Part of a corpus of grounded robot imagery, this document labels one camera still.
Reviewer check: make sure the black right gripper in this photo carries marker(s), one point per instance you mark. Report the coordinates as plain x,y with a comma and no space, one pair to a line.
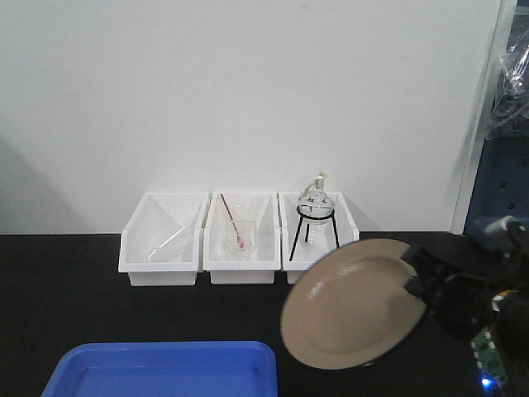
463,303

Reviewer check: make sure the beige plate with black rim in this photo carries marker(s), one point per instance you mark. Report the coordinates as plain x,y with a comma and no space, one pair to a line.
351,307

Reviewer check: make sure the blue plastic tray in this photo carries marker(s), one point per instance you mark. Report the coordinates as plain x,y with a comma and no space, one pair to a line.
213,368

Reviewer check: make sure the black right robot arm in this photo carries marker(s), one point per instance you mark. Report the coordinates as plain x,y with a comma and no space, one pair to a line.
510,304

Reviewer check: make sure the blue plastic equipment base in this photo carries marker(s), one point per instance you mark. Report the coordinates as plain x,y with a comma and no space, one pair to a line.
500,189

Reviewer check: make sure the right white storage bin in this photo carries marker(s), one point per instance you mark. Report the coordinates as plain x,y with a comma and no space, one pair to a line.
303,242

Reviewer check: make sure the white storage bin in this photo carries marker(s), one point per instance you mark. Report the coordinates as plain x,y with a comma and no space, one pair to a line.
263,210
154,213
303,242

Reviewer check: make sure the green right circuit board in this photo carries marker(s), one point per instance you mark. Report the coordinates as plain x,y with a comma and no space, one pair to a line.
488,360

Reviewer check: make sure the glass alcohol lamp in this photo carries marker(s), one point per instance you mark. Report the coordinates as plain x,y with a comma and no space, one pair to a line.
314,200

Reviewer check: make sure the black metal tripod stand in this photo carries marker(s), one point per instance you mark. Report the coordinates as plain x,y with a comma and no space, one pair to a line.
308,217

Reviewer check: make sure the red glass stirring rod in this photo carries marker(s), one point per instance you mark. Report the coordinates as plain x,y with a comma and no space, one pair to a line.
239,240

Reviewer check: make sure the middle white storage bin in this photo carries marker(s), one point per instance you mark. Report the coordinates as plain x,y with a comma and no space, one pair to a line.
263,210

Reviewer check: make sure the clear plastic bag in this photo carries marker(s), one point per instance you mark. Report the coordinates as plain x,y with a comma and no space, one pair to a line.
509,116

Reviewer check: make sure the glass beaker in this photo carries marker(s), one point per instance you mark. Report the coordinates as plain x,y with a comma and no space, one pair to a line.
247,230

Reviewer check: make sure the left white storage bin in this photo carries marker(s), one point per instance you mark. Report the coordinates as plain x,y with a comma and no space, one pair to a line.
154,213

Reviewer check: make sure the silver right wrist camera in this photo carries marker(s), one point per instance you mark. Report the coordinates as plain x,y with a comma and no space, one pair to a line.
499,227

